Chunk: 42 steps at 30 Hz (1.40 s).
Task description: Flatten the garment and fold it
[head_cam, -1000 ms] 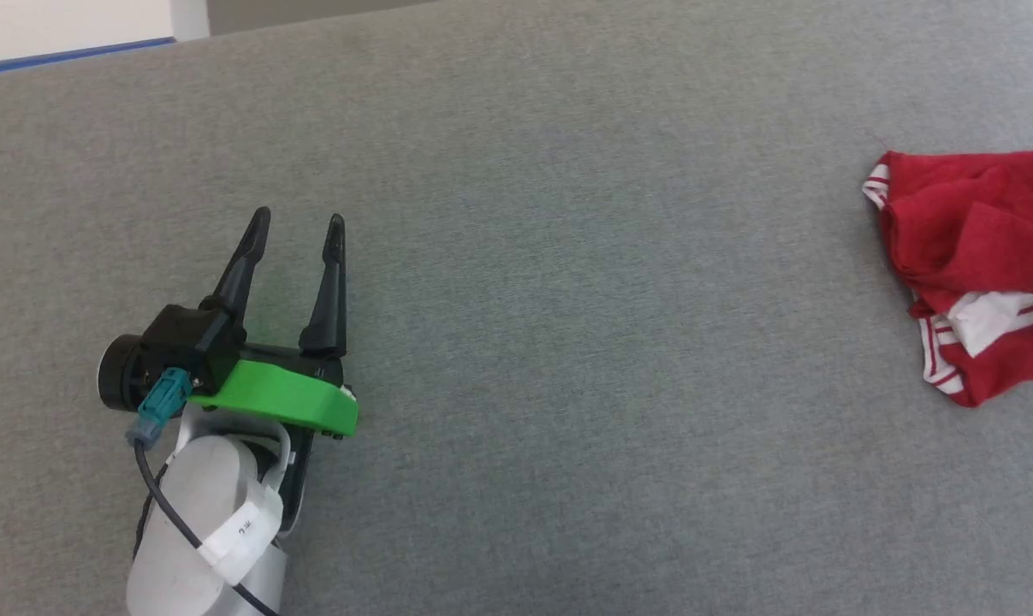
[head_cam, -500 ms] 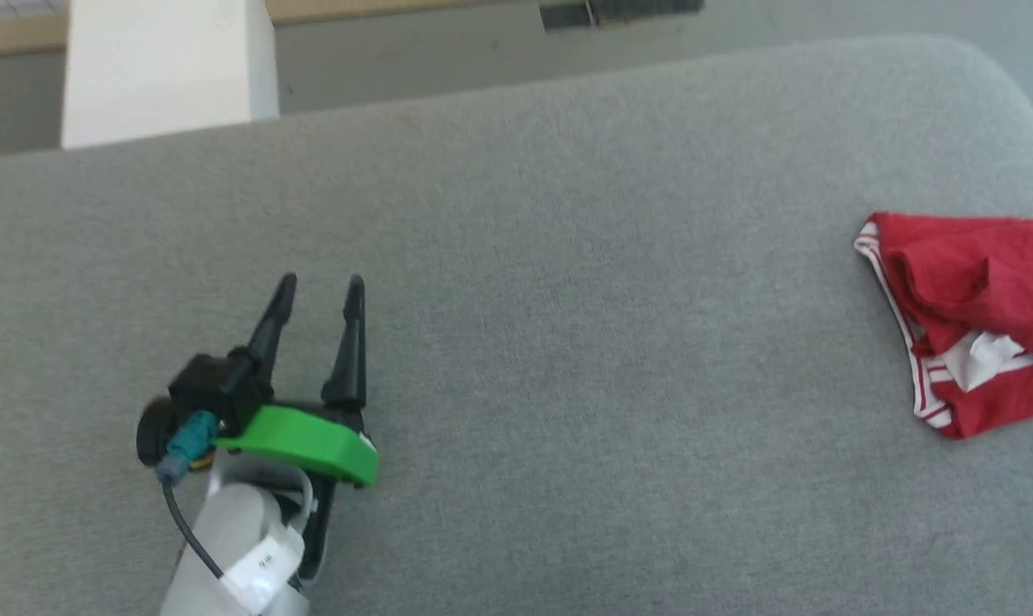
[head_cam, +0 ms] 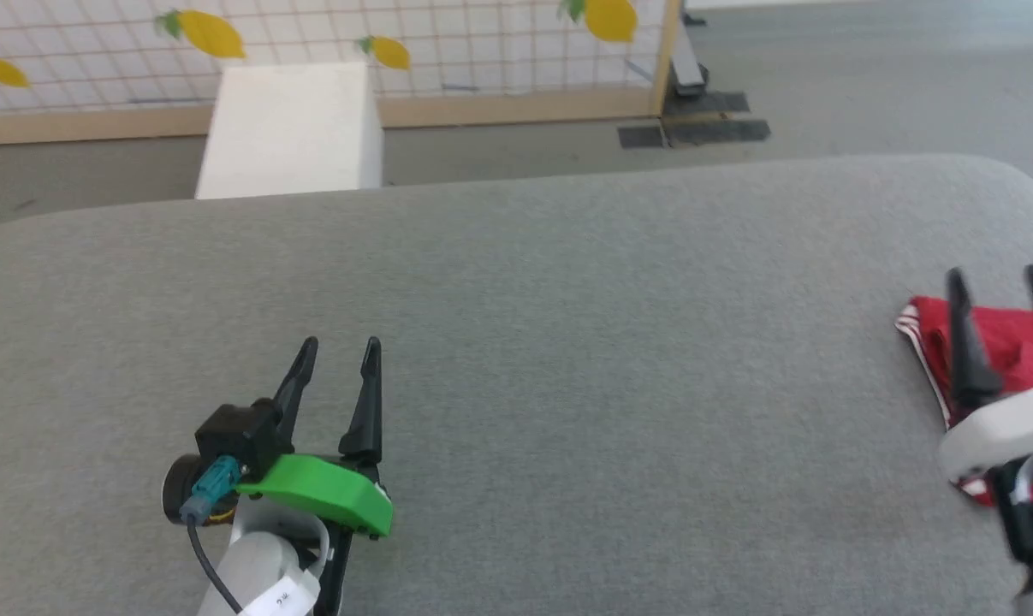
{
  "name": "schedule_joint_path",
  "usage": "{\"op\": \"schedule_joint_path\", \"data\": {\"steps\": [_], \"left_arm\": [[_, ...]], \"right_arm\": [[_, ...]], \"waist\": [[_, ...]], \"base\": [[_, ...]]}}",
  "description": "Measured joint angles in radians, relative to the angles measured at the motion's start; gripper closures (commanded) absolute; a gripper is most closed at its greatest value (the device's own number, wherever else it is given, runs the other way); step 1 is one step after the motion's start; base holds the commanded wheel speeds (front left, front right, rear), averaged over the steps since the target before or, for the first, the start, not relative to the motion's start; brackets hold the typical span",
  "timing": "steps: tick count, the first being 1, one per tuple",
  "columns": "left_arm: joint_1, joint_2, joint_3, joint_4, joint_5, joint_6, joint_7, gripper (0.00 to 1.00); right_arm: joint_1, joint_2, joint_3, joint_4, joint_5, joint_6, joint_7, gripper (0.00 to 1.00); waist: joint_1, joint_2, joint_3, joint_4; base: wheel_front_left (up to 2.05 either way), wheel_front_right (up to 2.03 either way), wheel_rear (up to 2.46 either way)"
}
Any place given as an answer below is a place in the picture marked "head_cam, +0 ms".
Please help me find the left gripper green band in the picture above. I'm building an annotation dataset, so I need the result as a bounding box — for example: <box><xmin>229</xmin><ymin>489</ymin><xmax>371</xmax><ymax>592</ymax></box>
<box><xmin>235</xmin><ymin>336</ymin><xmax>395</xmax><ymax>616</ymax></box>

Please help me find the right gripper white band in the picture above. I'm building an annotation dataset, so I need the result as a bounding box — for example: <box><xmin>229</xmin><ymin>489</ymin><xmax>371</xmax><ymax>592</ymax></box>
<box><xmin>939</xmin><ymin>264</ymin><xmax>1033</xmax><ymax>482</ymax></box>

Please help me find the red cloth with white stripes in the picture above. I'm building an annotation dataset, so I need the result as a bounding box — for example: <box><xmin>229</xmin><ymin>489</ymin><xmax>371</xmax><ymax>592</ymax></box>
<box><xmin>895</xmin><ymin>295</ymin><xmax>1033</xmax><ymax>507</ymax></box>

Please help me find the white paper label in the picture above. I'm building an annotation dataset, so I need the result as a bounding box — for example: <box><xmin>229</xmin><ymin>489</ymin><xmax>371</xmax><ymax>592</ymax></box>
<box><xmin>240</xmin><ymin>572</ymin><xmax>322</xmax><ymax>616</ymax></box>

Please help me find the grey fabric sofa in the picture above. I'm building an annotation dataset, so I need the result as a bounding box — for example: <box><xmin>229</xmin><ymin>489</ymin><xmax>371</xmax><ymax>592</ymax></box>
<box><xmin>0</xmin><ymin>154</ymin><xmax>1033</xmax><ymax>616</ymax></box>

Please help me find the white box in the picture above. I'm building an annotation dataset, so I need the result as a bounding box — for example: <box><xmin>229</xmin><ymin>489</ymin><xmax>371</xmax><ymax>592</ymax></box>
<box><xmin>195</xmin><ymin>62</ymin><xmax>385</xmax><ymax>200</ymax></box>

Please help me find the lemon print grid panel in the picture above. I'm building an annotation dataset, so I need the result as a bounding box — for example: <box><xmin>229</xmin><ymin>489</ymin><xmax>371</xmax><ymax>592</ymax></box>
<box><xmin>0</xmin><ymin>0</ymin><xmax>684</xmax><ymax>146</ymax></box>

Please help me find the black cable with teal plug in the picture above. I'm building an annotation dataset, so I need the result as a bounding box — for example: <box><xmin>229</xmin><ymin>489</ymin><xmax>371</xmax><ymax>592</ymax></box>
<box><xmin>178</xmin><ymin>456</ymin><xmax>245</xmax><ymax>616</ymax></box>

